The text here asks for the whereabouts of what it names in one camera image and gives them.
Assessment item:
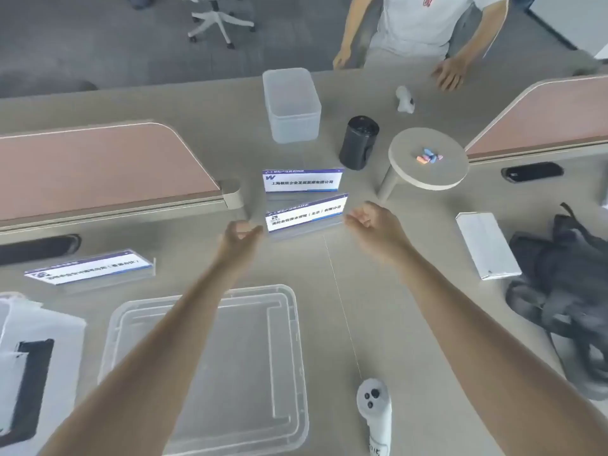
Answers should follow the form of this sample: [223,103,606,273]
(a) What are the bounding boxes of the person's right hand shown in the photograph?
[344,201,413,256]

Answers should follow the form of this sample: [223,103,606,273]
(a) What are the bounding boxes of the black cylindrical speaker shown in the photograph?
[339,115,381,171]

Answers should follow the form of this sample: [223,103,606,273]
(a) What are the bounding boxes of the clear plastic box lid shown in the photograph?
[97,284,310,456]

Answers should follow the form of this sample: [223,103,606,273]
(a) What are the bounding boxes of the person's left hand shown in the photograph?
[218,219,265,260]

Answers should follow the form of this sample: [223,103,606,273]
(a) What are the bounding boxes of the white bag with black print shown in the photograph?
[0,291,87,450]

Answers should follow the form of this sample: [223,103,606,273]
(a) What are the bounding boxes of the round white small stand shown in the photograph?
[377,127,470,201]

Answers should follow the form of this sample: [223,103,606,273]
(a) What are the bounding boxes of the clear acrylic sign holder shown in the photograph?
[262,168,345,193]
[24,249,157,294]
[264,193,349,243]

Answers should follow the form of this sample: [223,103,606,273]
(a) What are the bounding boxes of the black desk cable grommet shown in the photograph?
[501,161,565,184]
[0,234,82,267]

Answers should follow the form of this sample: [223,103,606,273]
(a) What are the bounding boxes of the person's right forearm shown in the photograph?
[375,239,608,456]

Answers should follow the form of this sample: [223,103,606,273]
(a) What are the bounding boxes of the person's left forearm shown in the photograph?
[37,249,257,456]

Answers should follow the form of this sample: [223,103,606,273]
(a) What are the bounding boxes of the clear plastic storage box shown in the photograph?
[262,67,322,145]

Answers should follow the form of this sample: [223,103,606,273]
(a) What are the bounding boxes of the white cabinet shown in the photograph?
[526,0,608,63]

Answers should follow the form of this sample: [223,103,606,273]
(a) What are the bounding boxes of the white office chair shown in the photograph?
[180,0,256,48]

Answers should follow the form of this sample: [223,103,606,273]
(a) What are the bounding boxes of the white handheld controller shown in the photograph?
[356,377,393,456]
[395,85,415,115]

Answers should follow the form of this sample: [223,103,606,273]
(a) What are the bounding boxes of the black headset with straps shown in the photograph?
[505,202,608,402]

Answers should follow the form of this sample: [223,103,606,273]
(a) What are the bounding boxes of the pink desk divider panel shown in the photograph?
[0,120,246,233]
[464,75,608,163]

